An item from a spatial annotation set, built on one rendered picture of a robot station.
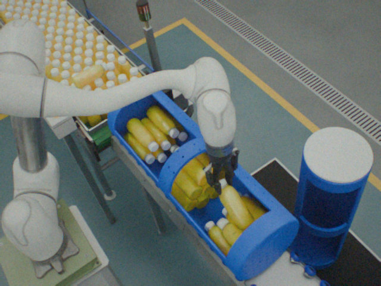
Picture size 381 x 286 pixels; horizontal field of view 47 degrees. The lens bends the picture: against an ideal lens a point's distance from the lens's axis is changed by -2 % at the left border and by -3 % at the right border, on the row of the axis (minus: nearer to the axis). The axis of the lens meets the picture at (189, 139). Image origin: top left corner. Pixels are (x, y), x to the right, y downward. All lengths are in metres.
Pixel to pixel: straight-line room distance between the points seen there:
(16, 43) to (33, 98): 0.17
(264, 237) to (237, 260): 0.12
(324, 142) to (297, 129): 1.38
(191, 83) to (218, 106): 0.15
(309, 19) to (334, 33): 0.27
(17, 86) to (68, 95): 0.12
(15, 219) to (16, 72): 0.57
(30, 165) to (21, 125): 0.20
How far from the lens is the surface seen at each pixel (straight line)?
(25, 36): 1.25
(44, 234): 1.58
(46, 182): 1.64
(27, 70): 1.16
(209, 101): 1.18
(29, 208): 1.55
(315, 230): 2.16
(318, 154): 1.85
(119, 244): 2.89
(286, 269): 1.72
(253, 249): 1.44
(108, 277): 1.88
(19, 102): 1.13
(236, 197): 1.53
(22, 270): 1.79
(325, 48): 3.92
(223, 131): 1.21
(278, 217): 1.48
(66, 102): 1.14
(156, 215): 2.64
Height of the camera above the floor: 2.52
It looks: 51 degrees down
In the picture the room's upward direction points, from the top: 11 degrees counter-clockwise
